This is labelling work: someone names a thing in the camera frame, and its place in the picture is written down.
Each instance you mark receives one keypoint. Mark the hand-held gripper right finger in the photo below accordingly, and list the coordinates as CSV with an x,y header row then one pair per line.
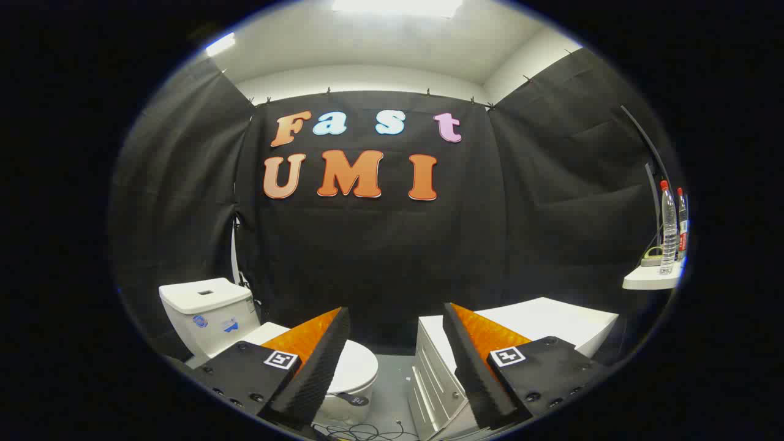
x,y
474,367

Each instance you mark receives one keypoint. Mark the white toilet lid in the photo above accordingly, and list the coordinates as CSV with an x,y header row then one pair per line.
x,y
358,367

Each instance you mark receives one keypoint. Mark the black backdrop cloth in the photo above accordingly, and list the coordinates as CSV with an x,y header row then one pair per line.
x,y
380,257

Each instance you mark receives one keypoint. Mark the ceiling light panel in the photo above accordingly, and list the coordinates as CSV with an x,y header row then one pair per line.
x,y
398,6

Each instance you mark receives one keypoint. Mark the white toilet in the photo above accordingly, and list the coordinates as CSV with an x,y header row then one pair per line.
x,y
208,318

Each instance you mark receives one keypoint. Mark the black curved tube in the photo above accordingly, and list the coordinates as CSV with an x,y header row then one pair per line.
x,y
643,138

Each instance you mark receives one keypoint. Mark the white drawer cabinet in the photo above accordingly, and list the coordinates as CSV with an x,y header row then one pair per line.
x,y
551,318

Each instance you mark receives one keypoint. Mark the clear water bottle red cap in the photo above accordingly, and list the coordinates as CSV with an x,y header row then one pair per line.
x,y
668,226
682,226

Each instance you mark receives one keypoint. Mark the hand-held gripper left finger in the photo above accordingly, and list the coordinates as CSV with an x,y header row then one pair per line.
x,y
318,367

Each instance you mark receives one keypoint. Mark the white wall shelf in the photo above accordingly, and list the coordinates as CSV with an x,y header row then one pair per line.
x,y
652,278

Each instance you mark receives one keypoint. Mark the tape roll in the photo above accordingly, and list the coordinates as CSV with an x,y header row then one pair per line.
x,y
652,257

